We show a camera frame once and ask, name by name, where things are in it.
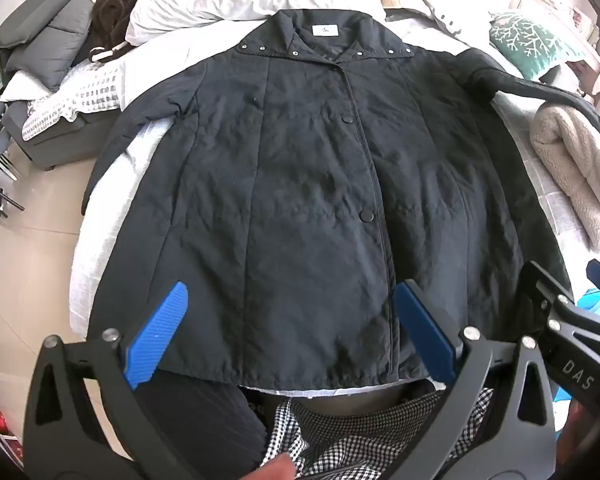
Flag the person's black ribbed pants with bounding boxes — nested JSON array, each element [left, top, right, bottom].
[[130, 370, 267, 480]]

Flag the teal coral print pillow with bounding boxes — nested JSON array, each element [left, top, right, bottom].
[[489, 11, 588, 81]]

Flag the black quilted coat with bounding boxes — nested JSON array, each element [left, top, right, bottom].
[[81, 9, 600, 392]]

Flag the pile of magazines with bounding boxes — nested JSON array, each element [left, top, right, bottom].
[[0, 364, 25, 463]]

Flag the cluttered shelf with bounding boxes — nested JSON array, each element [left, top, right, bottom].
[[520, 0, 600, 66]]

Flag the grey sofa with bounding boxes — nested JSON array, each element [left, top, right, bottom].
[[2, 100, 108, 171]]

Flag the brown robe with white trim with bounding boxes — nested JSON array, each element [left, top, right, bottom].
[[82, 0, 161, 63]]

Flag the person's checked shirt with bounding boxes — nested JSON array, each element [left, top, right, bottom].
[[260, 379, 496, 480]]

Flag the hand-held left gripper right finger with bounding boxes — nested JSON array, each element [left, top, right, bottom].
[[394, 280, 558, 480]]

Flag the person's left hand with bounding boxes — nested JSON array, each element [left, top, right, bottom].
[[252, 452, 297, 480]]

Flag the white checked blanket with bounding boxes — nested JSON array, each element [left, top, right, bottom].
[[21, 57, 127, 142]]

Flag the beige fleece blanket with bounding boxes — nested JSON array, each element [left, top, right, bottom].
[[530, 102, 600, 253]]

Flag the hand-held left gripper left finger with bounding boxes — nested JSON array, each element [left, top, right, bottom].
[[22, 281, 189, 480]]

